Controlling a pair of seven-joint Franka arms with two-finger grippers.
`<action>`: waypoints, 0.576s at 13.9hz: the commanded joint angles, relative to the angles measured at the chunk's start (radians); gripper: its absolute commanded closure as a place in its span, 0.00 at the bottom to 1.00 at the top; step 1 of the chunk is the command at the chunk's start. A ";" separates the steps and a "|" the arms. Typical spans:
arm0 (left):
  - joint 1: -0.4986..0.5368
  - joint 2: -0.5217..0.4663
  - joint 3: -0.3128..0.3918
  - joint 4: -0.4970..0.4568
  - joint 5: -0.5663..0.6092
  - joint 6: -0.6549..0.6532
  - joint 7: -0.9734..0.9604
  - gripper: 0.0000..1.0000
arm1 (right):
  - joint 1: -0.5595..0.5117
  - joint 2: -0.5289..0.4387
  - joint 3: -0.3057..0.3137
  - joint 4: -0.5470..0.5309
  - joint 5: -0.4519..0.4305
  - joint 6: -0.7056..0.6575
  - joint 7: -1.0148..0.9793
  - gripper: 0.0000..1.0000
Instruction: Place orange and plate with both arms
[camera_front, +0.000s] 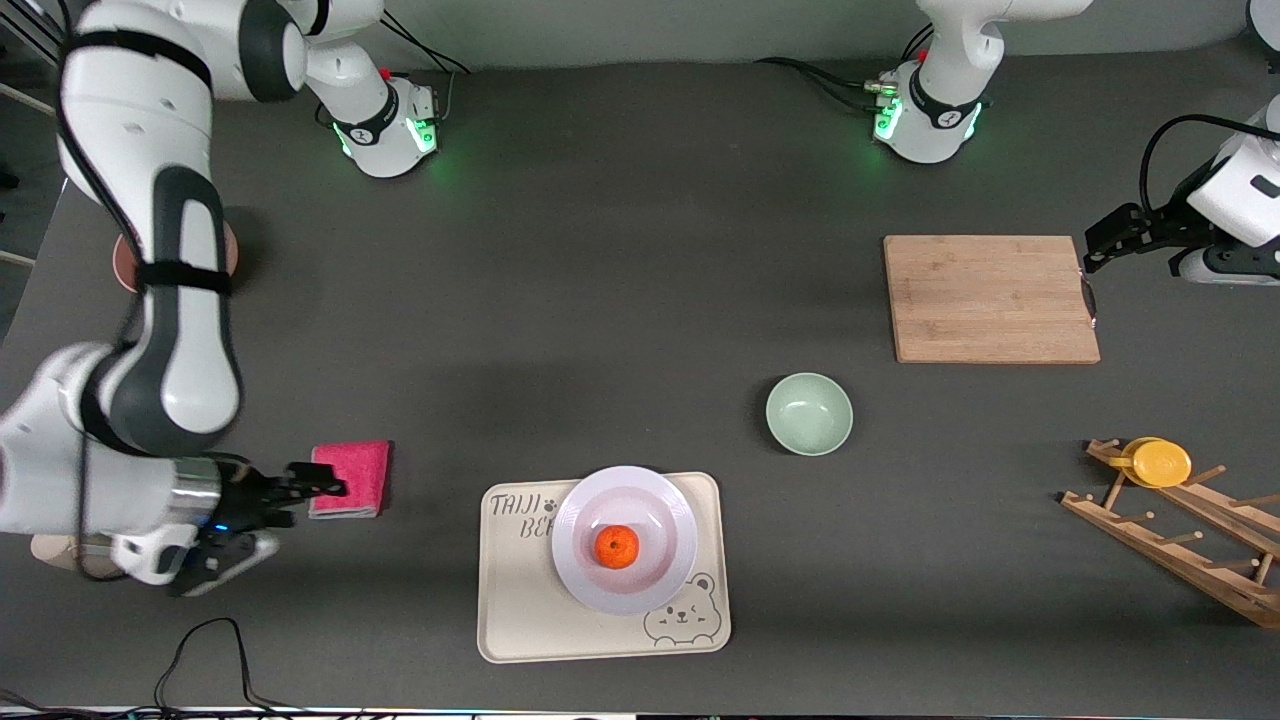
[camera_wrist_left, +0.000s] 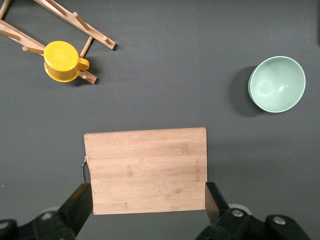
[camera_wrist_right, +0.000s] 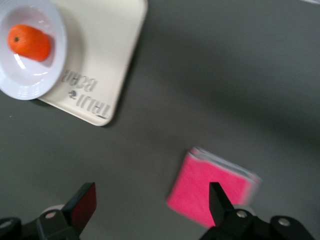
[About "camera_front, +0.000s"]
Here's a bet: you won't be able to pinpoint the orange fruit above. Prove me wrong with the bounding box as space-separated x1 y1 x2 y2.
594 524 641 571

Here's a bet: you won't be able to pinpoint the white round plate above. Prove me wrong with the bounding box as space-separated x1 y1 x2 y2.
551 466 699 615

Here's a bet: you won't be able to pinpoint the pink folded cloth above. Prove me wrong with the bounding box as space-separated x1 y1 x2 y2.
309 441 393 519

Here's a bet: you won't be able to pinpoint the wooden cutting board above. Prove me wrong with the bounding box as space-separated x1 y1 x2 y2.
883 235 1102 365

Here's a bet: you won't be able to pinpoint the beige cup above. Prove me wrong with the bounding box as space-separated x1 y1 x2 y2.
30 534 119 576

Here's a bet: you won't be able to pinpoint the yellow cup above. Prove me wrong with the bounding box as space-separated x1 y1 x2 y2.
1120 437 1193 489

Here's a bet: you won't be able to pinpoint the cream bear print tray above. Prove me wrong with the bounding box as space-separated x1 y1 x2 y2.
478 472 732 664

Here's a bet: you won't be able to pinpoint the pink bowl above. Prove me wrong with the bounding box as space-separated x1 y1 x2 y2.
112 222 240 295

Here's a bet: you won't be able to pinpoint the wooden peg drying rack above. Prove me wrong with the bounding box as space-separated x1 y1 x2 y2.
1060 437 1280 631

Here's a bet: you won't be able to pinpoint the pale green bowl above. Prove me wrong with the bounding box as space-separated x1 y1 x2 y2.
766 372 854 457

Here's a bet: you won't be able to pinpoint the black looped table cable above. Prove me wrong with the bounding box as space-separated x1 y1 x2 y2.
153 617 301 713

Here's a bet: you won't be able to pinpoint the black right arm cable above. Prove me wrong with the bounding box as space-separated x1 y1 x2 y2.
52 90 136 583

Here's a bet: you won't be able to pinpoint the black left base cables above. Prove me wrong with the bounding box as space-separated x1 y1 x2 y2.
755 22 936 113

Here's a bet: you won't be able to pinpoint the black base cables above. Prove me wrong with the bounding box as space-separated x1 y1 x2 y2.
378 12 473 121
755 22 936 113

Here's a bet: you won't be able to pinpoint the black right base cables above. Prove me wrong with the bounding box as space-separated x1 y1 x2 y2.
378 12 473 121

